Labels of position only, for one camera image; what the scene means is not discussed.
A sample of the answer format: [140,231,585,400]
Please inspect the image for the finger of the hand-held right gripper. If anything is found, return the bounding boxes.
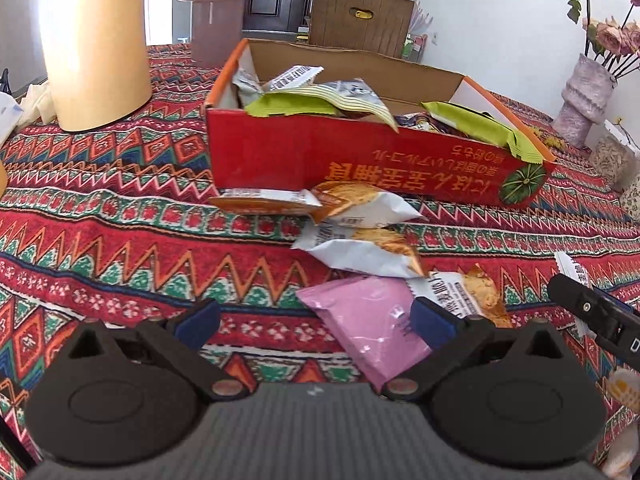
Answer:
[592,287,636,317]
[546,274,618,336]

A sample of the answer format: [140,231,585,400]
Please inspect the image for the beige cloth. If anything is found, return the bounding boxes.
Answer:
[19,81,60,126]

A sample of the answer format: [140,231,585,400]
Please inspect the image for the red cardboard box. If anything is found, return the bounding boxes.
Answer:
[202,38,558,208]

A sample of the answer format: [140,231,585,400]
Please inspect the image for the pink snack packet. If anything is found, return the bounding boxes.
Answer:
[296,275,435,387]

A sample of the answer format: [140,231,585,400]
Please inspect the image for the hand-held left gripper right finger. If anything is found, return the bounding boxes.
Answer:
[381,298,573,403]

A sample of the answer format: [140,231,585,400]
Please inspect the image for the pink textured vase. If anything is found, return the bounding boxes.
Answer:
[551,53,618,149]

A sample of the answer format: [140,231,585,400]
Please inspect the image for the green snack packet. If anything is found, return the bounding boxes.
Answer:
[421,101,547,164]
[244,87,340,119]

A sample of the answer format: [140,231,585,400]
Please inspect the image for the red patterned tablecloth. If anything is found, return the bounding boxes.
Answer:
[0,42,640,476]

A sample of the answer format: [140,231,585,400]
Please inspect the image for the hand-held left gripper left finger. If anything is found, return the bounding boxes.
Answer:
[64,298,251,403]

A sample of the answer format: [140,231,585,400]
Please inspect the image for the pink glass vase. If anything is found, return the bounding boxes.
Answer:
[173,0,263,68]

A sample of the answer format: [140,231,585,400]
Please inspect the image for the brown wooden chair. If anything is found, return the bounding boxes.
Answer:
[307,0,417,60]

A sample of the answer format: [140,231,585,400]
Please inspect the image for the white floral vase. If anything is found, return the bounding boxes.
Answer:
[620,175,640,221]

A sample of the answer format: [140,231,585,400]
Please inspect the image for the clear jar of seeds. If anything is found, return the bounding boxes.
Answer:
[589,120,640,193]

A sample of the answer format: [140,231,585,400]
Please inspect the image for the fallen yellow blossom sprig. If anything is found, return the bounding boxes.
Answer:
[532,130,568,152]

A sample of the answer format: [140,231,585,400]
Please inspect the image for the dried pink roses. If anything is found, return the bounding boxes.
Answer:
[564,0,640,81]

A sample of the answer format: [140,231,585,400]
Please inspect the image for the yellow thermos jug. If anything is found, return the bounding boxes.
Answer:
[36,0,153,133]

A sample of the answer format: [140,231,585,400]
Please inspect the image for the person's pale printed clothing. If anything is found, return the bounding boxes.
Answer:
[599,366,640,480]

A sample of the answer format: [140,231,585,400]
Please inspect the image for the pale pink feather decoration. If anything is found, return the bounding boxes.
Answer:
[407,0,435,36]

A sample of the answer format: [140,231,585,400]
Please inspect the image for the orange cracker snack packet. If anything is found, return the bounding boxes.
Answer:
[209,187,325,217]

